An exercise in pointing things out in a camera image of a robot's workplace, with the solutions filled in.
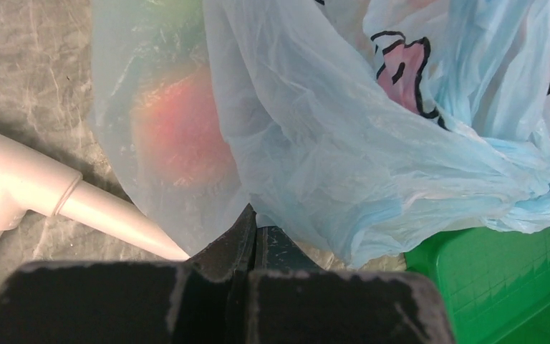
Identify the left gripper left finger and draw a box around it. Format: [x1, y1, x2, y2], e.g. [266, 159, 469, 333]
[188, 204, 257, 280]

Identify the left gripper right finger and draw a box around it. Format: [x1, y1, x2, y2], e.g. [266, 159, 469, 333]
[255, 226, 322, 272]

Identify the light blue plastic bag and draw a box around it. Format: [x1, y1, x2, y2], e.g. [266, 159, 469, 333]
[91, 1, 550, 267]

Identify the red fake peach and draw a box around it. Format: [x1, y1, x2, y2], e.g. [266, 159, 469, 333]
[132, 66, 235, 186]

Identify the green plastic tray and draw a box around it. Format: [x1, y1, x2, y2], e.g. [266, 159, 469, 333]
[405, 228, 550, 343]

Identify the white PVC pipe stand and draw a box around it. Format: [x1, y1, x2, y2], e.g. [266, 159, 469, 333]
[0, 134, 190, 261]

